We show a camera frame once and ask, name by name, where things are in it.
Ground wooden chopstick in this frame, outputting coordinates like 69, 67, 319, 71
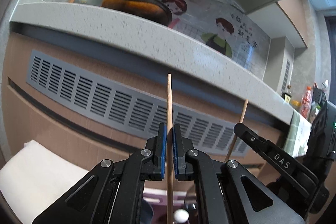
167, 74, 174, 224
224, 99, 248, 161

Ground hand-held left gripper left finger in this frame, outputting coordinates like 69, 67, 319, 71
31, 123, 168, 224

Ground maroon plastic utensil holder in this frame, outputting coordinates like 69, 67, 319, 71
143, 187, 200, 224

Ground grey vent grille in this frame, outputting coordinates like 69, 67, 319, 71
25, 49, 251, 156

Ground green checked towel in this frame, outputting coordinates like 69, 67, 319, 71
283, 111, 311, 157

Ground cartoon wall poster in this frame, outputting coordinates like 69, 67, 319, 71
136, 0, 271, 80

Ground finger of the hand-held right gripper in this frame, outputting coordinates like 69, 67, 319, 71
234, 123, 319, 188

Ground small wall grille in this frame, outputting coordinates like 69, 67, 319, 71
282, 59, 292, 92

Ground dark spoon with white ball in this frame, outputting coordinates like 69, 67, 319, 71
175, 210, 189, 223

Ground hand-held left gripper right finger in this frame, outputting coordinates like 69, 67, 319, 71
172, 124, 306, 224

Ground plastic bottle with red contents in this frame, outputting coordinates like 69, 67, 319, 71
301, 86, 313, 119

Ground grey speckled kitchen counter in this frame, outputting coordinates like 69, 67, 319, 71
10, 0, 294, 125

